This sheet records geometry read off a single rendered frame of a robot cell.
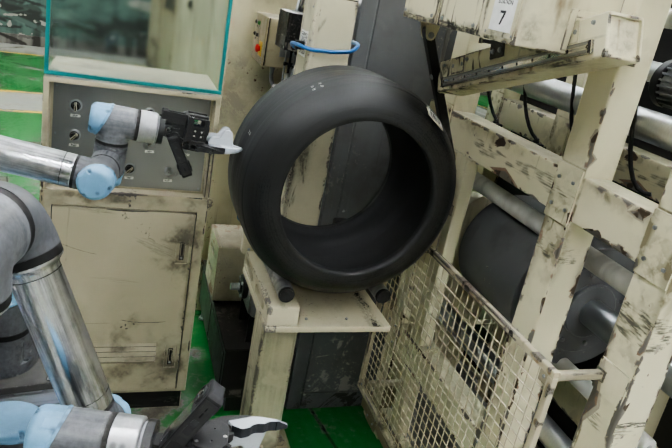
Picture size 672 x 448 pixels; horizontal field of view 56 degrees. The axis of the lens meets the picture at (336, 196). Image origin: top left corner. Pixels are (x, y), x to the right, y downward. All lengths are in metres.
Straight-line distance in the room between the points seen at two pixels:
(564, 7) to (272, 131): 0.70
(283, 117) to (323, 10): 0.46
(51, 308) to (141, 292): 1.41
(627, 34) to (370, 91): 0.57
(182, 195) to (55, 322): 1.32
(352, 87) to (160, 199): 0.97
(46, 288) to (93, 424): 0.21
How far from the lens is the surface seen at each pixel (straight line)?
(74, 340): 1.05
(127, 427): 0.96
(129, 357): 2.58
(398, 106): 1.58
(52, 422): 0.98
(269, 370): 2.29
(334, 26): 1.90
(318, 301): 1.90
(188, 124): 1.55
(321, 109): 1.51
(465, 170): 2.12
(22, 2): 10.66
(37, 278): 1.01
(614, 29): 1.44
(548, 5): 1.45
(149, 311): 2.47
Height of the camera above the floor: 1.70
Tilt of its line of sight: 18 degrees down
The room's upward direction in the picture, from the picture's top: 11 degrees clockwise
